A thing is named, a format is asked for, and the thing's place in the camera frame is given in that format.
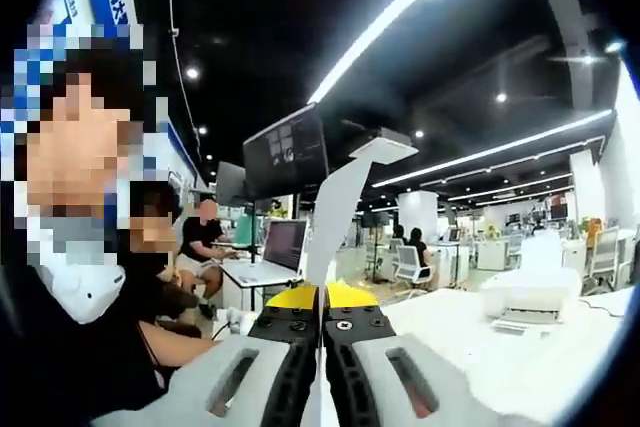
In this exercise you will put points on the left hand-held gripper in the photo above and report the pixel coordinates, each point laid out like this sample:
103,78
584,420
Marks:
240,322

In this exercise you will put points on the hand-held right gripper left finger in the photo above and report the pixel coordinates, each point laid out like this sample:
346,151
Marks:
200,382

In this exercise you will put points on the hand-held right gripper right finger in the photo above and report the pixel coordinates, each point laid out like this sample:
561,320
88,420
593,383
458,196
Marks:
440,387

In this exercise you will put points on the white cloth sheet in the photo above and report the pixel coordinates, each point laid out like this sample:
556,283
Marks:
332,217

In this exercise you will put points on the small white laptop desk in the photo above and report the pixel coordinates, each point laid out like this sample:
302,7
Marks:
235,293

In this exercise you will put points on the silver laptop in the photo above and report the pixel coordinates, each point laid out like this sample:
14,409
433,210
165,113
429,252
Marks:
285,247

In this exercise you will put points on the green panel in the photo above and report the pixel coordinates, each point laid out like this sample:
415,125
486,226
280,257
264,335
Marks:
247,232

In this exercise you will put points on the operator in black clothes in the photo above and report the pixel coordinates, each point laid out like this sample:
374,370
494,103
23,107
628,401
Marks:
75,362

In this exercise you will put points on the white printer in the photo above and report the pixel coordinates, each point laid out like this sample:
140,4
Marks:
530,287

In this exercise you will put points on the small black monitor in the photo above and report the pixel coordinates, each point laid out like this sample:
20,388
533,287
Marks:
230,184

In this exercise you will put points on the white grey chest device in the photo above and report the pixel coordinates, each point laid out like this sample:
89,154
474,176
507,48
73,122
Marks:
85,297

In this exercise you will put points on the large black monitor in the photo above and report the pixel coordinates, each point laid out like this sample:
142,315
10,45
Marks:
285,152

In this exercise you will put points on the ceiling air conditioner vent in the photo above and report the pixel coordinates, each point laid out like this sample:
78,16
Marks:
395,149

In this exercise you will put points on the long ceiling light strip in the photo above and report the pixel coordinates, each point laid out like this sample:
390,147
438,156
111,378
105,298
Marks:
320,89

